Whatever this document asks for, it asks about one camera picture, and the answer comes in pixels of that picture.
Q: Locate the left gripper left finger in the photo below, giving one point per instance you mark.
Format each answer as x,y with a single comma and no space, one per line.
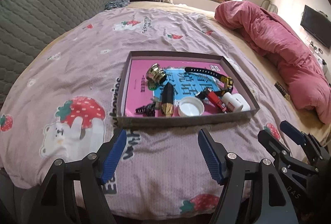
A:
56,200

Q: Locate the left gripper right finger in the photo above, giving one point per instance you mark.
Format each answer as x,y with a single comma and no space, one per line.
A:
253,192

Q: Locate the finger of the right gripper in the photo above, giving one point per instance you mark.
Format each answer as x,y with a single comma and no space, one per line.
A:
287,151
310,145

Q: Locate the white earbuds case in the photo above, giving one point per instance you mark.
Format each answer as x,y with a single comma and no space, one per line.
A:
244,103

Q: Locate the small white pill bottle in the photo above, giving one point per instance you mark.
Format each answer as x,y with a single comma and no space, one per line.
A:
232,101

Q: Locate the red black lighter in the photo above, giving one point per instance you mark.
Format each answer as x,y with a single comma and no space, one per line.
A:
215,100

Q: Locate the white plastic jar lid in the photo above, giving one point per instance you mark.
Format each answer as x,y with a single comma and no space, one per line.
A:
190,106

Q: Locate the black gold lipstick tube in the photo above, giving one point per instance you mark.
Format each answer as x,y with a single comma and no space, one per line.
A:
167,106

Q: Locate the black hair claw clip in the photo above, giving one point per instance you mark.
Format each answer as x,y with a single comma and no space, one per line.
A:
147,110

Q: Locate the gold metal knob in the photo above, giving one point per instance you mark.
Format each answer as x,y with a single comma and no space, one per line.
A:
156,74

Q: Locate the black gold small box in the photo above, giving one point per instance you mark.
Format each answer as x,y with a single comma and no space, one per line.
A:
282,90

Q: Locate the pink rumpled duvet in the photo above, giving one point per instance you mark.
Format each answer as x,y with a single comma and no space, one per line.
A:
270,36

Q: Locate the pink strawberry bear bedsheet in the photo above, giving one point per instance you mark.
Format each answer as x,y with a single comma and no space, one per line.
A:
64,105

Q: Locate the grey cardboard tray box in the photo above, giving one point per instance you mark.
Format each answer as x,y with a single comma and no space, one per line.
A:
188,73

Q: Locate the grey quilted headboard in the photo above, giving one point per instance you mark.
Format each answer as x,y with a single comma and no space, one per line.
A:
28,26

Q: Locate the blue patterned cloth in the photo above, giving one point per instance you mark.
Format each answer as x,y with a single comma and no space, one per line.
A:
115,4

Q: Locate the black wall television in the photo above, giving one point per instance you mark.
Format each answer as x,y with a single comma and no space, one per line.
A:
317,25

